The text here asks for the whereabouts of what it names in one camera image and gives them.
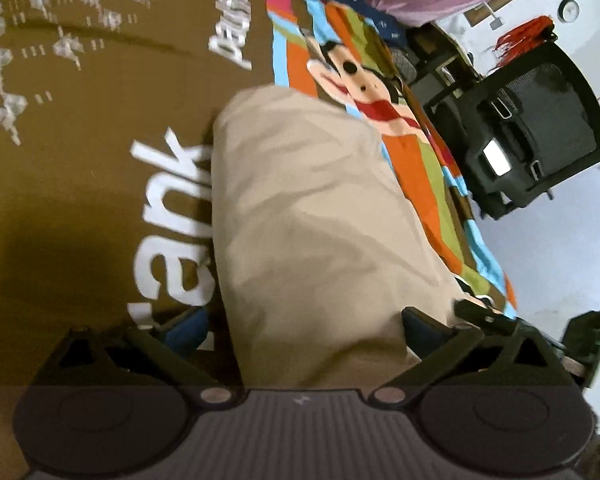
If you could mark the black frame desk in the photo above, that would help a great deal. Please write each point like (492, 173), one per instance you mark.
(440, 55)

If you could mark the beige zip jacket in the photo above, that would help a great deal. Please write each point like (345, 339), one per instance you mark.
(320, 220)

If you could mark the colourful printed bed sheet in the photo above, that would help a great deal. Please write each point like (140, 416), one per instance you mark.
(80, 160)

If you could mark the black mesh office chair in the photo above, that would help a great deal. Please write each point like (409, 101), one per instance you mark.
(540, 110)

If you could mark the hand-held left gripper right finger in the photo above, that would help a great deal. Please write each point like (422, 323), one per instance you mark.
(422, 330)

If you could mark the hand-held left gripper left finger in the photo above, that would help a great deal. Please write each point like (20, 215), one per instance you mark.
(187, 332)

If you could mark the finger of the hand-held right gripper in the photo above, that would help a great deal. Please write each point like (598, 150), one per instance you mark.
(485, 314)

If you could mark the grey patterned bag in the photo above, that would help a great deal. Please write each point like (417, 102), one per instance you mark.
(404, 65)

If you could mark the red hanging ornament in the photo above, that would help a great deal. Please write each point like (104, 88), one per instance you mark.
(525, 35)

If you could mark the dark blue bag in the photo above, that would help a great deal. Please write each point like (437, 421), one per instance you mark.
(380, 22)

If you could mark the round wall clock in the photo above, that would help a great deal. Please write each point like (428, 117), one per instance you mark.
(570, 9)

